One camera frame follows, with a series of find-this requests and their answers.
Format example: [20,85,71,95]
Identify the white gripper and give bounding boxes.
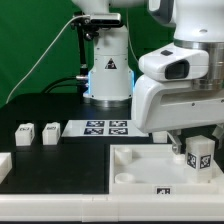
[131,75,224,154]

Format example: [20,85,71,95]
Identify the white square tabletop tray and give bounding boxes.
[109,144,224,195]

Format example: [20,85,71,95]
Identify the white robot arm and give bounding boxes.
[131,0,224,148]

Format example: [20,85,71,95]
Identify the white sheet with fiducial tags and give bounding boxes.
[62,120,146,137]

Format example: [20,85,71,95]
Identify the white left fence piece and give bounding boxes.
[0,153,12,184]

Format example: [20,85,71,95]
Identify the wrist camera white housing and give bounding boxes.
[139,44,209,82]

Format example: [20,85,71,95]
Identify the black cables at base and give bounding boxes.
[40,77,88,94]

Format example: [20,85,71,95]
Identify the white front fence rail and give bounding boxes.
[0,195,224,222]

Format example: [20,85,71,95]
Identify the black camera on stand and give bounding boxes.
[70,12,123,93]

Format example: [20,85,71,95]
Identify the white cable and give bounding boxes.
[4,14,91,105]

